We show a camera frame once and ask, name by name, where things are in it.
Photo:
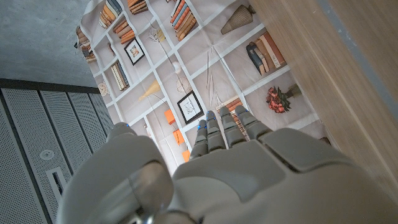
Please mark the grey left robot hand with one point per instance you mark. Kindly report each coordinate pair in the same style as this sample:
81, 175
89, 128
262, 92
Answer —
248, 180

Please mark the printed bookshelf backdrop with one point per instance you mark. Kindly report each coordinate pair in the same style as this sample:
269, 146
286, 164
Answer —
192, 56

